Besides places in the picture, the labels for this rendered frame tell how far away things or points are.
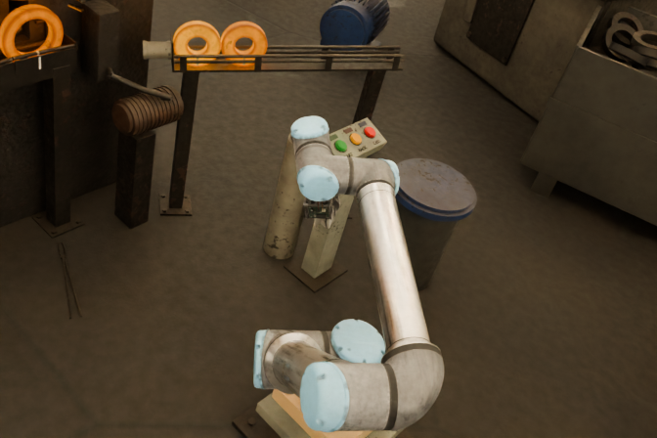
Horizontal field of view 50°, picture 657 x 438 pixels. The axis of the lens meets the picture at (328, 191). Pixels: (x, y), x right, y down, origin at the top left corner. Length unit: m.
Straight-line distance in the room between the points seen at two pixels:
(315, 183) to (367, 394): 0.55
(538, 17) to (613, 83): 0.92
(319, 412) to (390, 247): 0.40
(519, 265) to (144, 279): 1.52
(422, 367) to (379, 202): 0.42
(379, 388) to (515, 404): 1.32
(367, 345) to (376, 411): 0.61
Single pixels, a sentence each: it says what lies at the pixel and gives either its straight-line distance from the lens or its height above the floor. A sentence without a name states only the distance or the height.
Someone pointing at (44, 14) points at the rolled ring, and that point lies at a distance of 2.21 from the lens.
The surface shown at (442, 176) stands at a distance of 2.55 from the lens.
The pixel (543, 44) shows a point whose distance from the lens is 4.00.
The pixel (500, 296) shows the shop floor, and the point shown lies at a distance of 2.85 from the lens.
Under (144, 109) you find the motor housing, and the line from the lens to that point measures 2.37.
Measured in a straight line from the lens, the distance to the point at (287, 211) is 2.48.
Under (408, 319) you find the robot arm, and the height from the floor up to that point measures 0.86.
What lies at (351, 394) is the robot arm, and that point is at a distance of 1.23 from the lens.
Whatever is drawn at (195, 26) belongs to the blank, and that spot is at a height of 0.77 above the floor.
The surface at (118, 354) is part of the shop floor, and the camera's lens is 2.29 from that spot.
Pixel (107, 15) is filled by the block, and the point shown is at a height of 0.79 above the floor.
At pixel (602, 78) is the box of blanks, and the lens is 3.22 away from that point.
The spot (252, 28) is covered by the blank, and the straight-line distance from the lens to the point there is 2.36.
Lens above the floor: 1.82
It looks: 37 degrees down
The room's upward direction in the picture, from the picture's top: 16 degrees clockwise
